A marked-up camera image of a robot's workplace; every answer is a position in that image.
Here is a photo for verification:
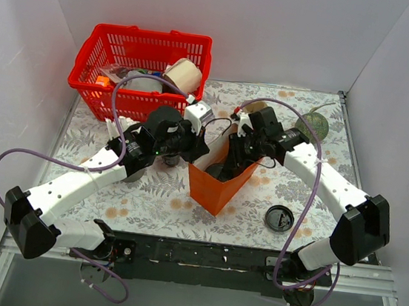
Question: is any black coffee cup lid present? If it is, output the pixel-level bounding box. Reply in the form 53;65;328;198
264;204;294;233

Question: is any green netted melon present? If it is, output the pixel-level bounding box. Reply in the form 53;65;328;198
294;102;335;142

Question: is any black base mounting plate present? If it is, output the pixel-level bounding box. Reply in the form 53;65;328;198
66;225;336;306

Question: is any brown cardboard cup carrier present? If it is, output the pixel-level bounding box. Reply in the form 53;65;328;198
243;101;267;114

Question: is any red plastic shopping basket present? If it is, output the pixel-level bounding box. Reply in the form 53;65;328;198
68;24;212;121

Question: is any orange paper bag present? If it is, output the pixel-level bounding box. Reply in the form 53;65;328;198
188;124;263;216

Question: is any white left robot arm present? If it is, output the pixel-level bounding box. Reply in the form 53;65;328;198
4;102;213;260

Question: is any black printed coffee cup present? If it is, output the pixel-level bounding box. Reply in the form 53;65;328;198
162;155;180;167

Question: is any beige paper wrapped roll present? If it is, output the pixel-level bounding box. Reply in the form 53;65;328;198
162;58;202;94

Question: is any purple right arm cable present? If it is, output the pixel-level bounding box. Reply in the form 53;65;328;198
216;96;360;306

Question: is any orange snack box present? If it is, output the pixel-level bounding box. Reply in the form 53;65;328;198
95;76;110;87

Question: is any grey wrapped package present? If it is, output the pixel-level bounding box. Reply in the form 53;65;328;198
123;77;163;93

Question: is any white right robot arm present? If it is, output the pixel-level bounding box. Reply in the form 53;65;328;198
220;107;390;283

